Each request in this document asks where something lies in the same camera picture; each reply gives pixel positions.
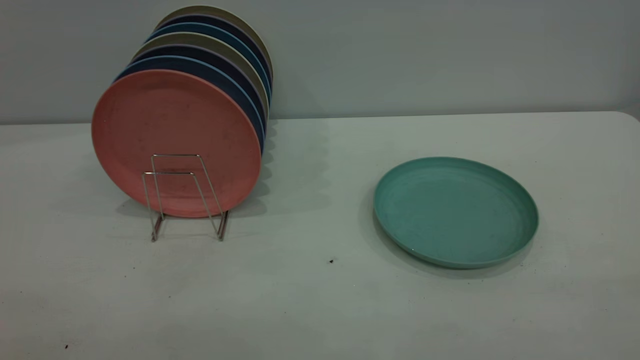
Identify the green round plate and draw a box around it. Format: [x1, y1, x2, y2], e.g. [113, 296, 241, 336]
[373, 156, 540, 270]

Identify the pink round plate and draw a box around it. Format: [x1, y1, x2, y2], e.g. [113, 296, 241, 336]
[91, 69, 263, 219]

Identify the teal blue round plate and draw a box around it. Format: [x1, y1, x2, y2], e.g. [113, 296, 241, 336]
[145, 22, 273, 102]

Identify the beige round plate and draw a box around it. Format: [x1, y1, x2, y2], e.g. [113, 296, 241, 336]
[131, 32, 271, 119]
[155, 5, 275, 77]

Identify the metal wire plate rack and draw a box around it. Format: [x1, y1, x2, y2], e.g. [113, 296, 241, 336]
[141, 154, 231, 243]

